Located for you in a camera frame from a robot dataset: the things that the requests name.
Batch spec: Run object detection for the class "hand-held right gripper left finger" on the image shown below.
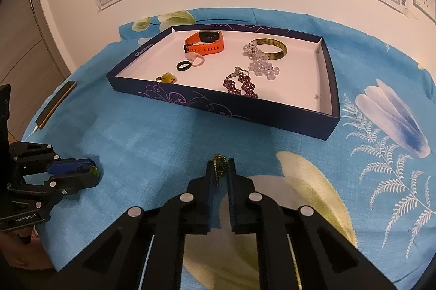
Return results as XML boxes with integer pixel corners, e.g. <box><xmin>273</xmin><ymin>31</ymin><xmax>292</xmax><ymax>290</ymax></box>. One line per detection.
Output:
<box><xmin>58</xmin><ymin>159</ymin><xmax>216</xmax><ymax>290</ymax></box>

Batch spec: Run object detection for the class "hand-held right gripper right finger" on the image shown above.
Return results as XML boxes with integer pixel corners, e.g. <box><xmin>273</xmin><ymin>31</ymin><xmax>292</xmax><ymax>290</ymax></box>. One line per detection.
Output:
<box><xmin>227</xmin><ymin>158</ymin><xmax>398</xmax><ymax>290</ymax></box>

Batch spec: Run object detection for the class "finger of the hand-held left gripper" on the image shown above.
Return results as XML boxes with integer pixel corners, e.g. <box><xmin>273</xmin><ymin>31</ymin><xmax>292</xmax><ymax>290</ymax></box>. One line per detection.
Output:
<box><xmin>9</xmin><ymin>142</ymin><xmax>98</xmax><ymax>177</ymax></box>
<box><xmin>6</xmin><ymin>171</ymin><xmax>100</xmax><ymax>201</ymax></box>

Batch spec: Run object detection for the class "green beaded chain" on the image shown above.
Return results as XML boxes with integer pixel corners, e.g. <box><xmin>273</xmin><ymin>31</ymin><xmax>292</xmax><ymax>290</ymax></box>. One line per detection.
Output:
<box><xmin>213</xmin><ymin>154</ymin><xmax>228</xmax><ymax>187</ymax></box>

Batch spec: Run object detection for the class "purple beaded bracelet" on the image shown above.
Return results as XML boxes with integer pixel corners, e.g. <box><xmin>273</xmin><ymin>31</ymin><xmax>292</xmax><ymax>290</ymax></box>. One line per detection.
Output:
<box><xmin>223</xmin><ymin>67</ymin><xmax>259</xmax><ymax>99</ymax></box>

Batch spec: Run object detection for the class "navy cardboard box tray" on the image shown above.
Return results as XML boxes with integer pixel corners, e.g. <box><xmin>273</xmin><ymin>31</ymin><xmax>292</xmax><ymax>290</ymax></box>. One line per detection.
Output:
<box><xmin>106</xmin><ymin>23</ymin><xmax>341</xmax><ymax>141</ymax></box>

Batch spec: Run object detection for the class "pale jade pendant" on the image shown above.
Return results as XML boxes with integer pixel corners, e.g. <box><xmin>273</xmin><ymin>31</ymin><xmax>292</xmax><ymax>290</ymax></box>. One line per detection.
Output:
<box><xmin>155</xmin><ymin>72</ymin><xmax>178</xmax><ymax>84</ymax></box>

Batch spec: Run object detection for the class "clear crystal bracelet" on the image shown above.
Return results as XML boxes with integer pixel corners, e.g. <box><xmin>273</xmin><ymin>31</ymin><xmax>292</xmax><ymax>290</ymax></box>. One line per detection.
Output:
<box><xmin>243</xmin><ymin>41</ymin><xmax>280</xmax><ymax>81</ymax></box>

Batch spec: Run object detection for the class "black ring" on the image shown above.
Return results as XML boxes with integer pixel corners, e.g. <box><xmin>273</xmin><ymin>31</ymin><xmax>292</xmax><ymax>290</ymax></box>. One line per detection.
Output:
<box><xmin>176</xmin><ymin>60</ymin><xmax>199</xmax><ymax>71</ymax></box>

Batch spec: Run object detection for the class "person's left forearm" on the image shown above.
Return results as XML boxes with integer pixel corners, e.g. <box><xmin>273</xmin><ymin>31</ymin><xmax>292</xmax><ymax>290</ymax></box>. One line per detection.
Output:
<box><xmin>0</xmin><ymin>225</ymin><xmax>55</xmax><ymax>272</ymax></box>

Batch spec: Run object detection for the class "gold-edged smartphone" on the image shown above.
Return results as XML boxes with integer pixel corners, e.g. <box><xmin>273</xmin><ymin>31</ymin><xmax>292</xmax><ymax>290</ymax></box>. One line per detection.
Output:
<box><xmin>36</xmin><ymin>81</ymin><xmax>77</xmax><ymax>130</ymax></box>

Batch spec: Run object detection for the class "blue floral blanket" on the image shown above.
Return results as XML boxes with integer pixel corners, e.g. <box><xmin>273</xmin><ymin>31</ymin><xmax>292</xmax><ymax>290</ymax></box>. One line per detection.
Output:
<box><xmin>20</xmin><ymin>7</ymin><xmax>436</xmax><ymax>290</ymax></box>

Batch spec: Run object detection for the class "beige wardrobe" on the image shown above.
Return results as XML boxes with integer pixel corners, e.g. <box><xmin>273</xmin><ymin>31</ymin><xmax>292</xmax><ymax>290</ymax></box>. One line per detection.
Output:
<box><xmin>0</xmin><ymin>0</ymin><xmax>74</xmax><ymax>96</ymax></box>

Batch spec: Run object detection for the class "orange smartwatch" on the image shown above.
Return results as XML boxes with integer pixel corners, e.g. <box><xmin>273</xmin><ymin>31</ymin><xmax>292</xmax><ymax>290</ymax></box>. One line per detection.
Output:
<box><xmin>184</xmin><ymin>30</ymin><xmax>224</xmax><ymax>56</ymax></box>

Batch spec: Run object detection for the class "mottled green bangle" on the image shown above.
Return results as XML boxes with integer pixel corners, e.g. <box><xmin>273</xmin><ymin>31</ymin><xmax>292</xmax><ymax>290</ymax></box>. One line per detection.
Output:
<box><xmin>251</xmin><ymin>37</ymin><xmax>287</xmax><ymax>61</ymax></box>

